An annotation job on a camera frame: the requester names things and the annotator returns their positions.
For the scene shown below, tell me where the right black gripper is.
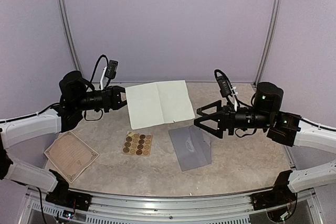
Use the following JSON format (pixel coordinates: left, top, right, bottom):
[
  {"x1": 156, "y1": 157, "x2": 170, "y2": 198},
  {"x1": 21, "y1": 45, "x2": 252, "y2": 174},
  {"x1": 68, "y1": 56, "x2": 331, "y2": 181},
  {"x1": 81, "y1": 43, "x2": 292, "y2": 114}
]
[{"x1": 194, "y1": 100, "x2": 273, "y2": 139}]

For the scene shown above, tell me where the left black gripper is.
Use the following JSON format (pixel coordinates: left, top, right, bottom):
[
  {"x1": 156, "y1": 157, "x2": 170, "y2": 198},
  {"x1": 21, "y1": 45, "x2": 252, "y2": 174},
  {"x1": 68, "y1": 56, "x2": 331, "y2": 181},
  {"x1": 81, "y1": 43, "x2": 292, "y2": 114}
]
[{"x1": 73, "y1": 85, "x2": 139, "y2": 113}]

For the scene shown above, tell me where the beige letter sheet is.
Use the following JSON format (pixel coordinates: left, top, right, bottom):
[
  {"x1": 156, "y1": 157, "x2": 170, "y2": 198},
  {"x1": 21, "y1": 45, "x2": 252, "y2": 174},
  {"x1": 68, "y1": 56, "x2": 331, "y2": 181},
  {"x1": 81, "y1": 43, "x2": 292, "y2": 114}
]
[{"x1": 125, "y1": 80, "x2": 195, "y2": 130}]

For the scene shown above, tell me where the grey envelope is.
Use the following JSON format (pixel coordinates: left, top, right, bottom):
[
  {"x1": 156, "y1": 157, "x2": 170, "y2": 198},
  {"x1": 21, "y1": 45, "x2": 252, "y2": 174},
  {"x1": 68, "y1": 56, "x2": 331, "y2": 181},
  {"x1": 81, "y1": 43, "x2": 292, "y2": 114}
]
[{"x1": 169, "y1": 125, "x2": 212, "y2": 172}]

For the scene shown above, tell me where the ornate bordered letter sheet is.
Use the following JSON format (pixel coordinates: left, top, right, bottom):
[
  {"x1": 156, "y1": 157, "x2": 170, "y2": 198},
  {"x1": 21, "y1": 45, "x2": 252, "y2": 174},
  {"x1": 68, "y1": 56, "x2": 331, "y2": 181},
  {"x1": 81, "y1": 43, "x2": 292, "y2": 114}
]
[{"x1": 44, "y1": 131, "x2": 99, "y2": 184}]

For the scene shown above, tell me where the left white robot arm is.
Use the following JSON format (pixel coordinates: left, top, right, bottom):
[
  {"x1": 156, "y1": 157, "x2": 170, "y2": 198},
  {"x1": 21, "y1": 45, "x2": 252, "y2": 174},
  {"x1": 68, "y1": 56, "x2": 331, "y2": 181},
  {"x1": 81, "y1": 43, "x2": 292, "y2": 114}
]
[{"x1": 1, "y1": 70, "x2": 127, "y2": 206}]

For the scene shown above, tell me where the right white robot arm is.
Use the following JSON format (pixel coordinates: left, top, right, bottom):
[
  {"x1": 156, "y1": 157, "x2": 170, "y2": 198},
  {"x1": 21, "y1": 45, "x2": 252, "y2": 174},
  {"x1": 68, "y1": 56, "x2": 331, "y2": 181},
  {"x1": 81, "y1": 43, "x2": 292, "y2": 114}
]
[{"x1": 194, "y1": 82, "x2": 335, "y2": 205}]

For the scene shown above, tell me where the brown sticker sheet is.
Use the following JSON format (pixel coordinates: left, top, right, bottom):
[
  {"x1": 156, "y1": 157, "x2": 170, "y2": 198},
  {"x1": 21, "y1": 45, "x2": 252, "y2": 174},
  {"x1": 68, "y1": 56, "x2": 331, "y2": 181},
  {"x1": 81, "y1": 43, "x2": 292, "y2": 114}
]
[{"x1": 122, "y1": 131, "x2": 153, "y2": 157}]

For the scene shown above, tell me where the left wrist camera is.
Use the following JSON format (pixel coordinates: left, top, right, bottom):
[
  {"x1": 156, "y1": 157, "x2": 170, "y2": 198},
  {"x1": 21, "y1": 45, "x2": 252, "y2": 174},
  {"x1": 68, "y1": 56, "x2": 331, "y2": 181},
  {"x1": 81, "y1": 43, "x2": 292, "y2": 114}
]
[{"x1": 100, "y1": 60, "x2": 119, "y2": 90}]

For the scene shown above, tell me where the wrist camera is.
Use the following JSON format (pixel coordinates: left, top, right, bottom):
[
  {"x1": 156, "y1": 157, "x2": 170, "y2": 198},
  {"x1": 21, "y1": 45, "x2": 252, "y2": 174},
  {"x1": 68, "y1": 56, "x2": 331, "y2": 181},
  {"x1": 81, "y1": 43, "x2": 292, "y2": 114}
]
[
  {"x1": 216, "y1": 76, "x2": 239, "y2": 111},
  {"x1": 100, "y1": 60, "x2": 119, "y2": 90}
]

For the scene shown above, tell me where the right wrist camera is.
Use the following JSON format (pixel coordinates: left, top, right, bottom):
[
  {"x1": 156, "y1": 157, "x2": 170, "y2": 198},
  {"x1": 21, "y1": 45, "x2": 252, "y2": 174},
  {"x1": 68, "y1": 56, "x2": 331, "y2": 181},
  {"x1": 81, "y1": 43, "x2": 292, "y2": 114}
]
[{"x1": 216, "y1": 76, "x2": 239, "y2": 111}]

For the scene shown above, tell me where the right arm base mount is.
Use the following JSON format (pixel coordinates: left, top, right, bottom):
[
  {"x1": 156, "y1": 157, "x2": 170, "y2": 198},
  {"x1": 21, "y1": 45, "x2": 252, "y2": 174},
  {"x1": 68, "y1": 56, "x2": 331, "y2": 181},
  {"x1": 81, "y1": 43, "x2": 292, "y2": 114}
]
[{"x1": 251, "y1": 186, "x2": 297, "y2": 210}]

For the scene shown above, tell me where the front aluminium rail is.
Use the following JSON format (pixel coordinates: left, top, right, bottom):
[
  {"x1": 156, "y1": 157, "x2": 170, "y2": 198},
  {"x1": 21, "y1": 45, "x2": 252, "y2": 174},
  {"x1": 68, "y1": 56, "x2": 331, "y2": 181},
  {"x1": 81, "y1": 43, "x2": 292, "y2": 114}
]
[{"x1": 19, "y1": 182, "x2": 325, "y2": 223}]

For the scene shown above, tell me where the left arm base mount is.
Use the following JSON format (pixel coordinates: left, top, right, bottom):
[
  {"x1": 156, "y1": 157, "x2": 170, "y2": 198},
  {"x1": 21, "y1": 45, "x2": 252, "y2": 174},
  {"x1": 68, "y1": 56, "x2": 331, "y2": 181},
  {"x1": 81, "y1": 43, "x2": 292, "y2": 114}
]
[{"x1": 46, "y1": 185, "x2": 92, "y2": 211}]

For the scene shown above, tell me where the left aluminium frame post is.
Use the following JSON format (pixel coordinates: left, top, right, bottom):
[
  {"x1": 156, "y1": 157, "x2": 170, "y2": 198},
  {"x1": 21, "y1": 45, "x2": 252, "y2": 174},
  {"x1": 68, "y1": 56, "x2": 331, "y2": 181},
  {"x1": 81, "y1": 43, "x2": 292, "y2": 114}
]
[{"x1": 57, "y1": 0, "x2": 82, "y2": 73}]

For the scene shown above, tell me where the aluminium frame post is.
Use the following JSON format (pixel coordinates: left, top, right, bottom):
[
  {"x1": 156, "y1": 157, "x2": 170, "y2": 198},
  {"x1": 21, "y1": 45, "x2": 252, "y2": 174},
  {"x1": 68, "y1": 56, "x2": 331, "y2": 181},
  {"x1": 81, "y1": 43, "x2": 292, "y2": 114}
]
[
  {"x1": 253, "y1": 0, "x2": 281, "y2": 87},
  {"x1": 57, "y1": 0, "x2": 82, "y2": 73}
]

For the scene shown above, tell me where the right aluminium frame post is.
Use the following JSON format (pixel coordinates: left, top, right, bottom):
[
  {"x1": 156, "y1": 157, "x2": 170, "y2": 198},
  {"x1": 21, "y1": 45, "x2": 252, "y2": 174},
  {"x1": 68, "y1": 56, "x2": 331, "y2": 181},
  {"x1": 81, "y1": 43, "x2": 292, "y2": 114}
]
[{"x1": 253, "y1": 0, "x2": 281, "y2": 87}]

